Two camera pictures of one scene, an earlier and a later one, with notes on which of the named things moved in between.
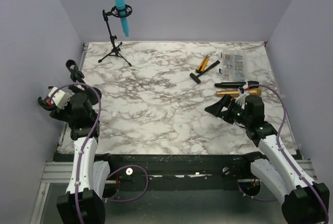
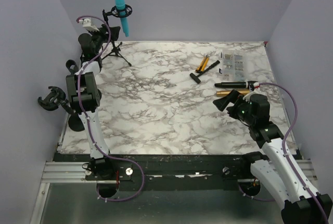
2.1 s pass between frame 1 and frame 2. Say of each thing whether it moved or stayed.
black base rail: stayed
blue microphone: stayed
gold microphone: stayed
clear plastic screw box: stayed
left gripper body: moved
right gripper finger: moved
